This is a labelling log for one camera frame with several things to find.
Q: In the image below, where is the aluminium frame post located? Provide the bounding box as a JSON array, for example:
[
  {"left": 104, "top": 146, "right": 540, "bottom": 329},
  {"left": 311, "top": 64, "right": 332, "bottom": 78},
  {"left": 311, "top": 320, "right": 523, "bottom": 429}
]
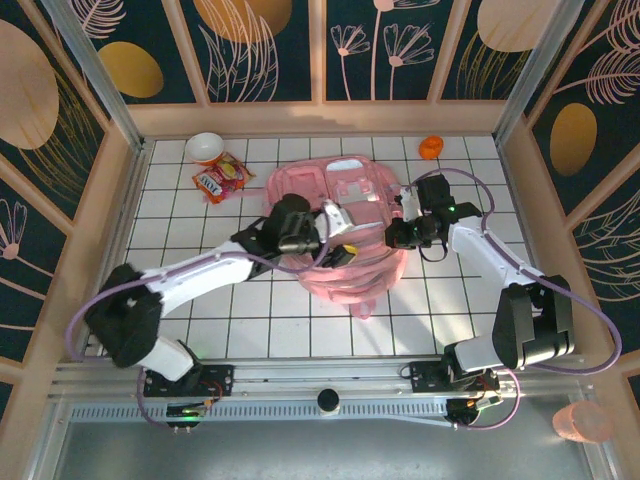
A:
[
  {"left": 39, "top": 0, "right": 147, "bottom": 154},
  {"left": 492, "top": 0, "right": 591, "bottom": 144}
]

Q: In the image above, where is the white bowl orange rim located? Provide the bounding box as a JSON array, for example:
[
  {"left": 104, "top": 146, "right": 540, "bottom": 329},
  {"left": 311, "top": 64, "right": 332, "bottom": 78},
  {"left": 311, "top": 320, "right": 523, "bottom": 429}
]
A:
[{"left": 185, "top": 132, "right": 226, "bottom": 167}]

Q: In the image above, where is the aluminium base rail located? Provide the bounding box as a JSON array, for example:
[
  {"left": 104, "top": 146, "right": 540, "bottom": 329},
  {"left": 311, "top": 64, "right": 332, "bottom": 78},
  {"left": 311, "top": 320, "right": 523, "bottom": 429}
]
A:
[{"left": 49, "top": 354, "right": 596, "bottom": 399}]

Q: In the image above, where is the pink backpack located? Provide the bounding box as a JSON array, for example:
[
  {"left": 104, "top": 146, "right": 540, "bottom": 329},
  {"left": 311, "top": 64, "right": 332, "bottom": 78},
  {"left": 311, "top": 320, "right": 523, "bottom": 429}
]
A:
[{"left": 202, "top": 154, "right": 409, "bottom": 321}]

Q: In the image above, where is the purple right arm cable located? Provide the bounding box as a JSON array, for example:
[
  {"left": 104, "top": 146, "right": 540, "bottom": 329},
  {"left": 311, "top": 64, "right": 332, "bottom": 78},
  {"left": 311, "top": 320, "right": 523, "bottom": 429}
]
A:
[{"left": 399, "top": 167, "right": 624, "bottom": 431}]

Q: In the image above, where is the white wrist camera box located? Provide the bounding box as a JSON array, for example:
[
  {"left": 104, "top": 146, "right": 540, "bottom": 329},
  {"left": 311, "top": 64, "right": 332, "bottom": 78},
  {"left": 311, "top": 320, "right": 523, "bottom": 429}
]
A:
[
  {"left": 319, "top": 198, "right": 357, "bottom": 240},
  {"left": 396, "top": 185, "right": 425, "bottom": 222}
]

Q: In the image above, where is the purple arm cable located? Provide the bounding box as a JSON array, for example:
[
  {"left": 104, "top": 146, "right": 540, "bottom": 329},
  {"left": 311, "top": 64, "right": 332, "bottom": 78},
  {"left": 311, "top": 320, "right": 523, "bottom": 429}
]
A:
[
  {"left": 399, "top": 167, "right": 624, "bottom": 431},
  {"left": 67, "top": 209, "right": 334, "bottom": 431}
]

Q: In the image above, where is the red snack packet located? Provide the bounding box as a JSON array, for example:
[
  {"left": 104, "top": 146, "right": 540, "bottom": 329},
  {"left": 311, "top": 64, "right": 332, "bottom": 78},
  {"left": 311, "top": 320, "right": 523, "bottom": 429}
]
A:
[{"left": 193, "top": 152, "right": 256, "bottom": 206}]

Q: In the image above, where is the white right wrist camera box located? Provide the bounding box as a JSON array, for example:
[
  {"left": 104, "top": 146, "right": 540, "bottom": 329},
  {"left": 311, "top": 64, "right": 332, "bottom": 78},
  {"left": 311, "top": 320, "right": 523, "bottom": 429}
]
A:
[{"left": 396, "top": 185, "right": 425, "bottom": 222}]

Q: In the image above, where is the black round knob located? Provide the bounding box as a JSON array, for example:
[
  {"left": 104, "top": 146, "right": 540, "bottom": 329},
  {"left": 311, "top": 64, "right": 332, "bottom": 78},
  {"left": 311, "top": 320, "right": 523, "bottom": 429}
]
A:
[{"left": 316, "top": 387, "right": 341, "bottom": 417}]

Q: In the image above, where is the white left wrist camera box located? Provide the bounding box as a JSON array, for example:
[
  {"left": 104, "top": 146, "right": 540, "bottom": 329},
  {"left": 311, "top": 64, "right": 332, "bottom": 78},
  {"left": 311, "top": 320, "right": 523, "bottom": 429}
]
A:
[{"left": 319, "top": 198, "right": 357, "bottom": 240}]

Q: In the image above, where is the slotted grey cable duct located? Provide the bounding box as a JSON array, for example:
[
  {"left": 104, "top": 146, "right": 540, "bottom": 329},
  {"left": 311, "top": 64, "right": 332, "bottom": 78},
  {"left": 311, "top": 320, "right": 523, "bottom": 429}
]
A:
[{"left": 67, "top": 399, "right": 451, "bottom": 427}]

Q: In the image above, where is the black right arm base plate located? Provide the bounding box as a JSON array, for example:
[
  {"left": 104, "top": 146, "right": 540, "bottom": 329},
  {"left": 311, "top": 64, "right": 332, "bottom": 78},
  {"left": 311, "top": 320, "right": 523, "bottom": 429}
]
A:
[{"left": 399, "top": 359, "right": 501, "bottom": 394}]

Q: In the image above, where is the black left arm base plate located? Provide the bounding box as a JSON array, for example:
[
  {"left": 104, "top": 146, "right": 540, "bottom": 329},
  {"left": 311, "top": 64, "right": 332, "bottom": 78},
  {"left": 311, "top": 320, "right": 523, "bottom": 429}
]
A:
[{"left": 143, "top": 363, "right": 235, "bottom": 399}]

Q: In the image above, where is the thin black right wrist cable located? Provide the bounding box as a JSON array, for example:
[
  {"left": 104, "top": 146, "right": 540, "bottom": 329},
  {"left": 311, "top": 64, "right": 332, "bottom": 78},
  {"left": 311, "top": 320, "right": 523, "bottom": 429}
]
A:
[{"left": 417, "top": 242, "right": 450, "bottom": 263}]

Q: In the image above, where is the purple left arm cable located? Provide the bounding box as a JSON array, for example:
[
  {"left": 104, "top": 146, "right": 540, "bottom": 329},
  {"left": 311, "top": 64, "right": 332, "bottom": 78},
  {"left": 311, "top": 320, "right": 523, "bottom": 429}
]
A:
[{"left": 67, "top": 209, "right": 334, "bottom": 431}]

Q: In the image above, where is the pink plastic cup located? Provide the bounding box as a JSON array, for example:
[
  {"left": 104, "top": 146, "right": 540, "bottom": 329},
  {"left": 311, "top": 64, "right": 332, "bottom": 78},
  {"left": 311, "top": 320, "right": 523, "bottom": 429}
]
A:
[{"left": 552, "top": 399, "right": 614, "bottom": 444}]

